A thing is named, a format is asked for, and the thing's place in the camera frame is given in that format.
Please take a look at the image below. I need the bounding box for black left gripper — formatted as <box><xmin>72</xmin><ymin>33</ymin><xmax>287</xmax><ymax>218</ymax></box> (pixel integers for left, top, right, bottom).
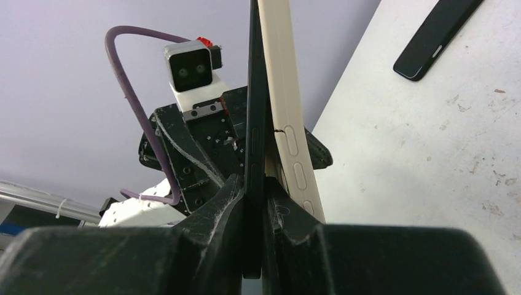
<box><xmin>138</xmin><ymin>86</ymin><xmax>334</xmax><ymax>216</ymax></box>

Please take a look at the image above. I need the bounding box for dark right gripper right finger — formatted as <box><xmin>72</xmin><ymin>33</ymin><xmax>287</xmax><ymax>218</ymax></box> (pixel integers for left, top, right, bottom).
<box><xmin>262</xmin><ymin>177</ymin><xmax>505</xmax><ymax>294</ymax></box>

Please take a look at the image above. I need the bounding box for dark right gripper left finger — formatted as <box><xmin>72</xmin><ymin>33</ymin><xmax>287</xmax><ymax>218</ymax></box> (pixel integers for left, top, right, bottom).
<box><xmin>1</xmin><ymin>175</ymin><xmax>243</xmax><ymax>294</ymax></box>

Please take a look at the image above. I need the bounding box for black smartphone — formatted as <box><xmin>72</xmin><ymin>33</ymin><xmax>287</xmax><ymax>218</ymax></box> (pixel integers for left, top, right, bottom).
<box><xmin>242</xmin><ymin>1</ymin><xmax>269</xmax><ymax>279</ymax></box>

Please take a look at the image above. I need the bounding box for cream phone case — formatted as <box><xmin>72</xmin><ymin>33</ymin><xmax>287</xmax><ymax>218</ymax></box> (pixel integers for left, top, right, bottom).
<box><xmin>258</xmin><ymin>1</ymin><xmax>326</xmax><ymax>222</ymax></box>

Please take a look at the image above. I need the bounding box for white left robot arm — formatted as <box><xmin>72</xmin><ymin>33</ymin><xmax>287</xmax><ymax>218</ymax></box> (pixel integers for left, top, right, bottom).
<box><xmin>99</xmin><ymin>86</ymin><xmax>247</xmax><ymax>227</ymax></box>

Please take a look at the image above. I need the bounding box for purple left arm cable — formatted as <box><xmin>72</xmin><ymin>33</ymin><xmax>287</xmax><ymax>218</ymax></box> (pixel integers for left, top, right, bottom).
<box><xmin>104</xmin><ymin>25</ymin><xmax>192</xmax><ymax>206</ymax></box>

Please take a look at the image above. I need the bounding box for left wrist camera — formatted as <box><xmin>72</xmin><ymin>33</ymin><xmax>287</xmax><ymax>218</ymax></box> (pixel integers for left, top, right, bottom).
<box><xmin>163</xmin><ymin>39</ymin><xmax>229</xmax><ymax>112</ymax></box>

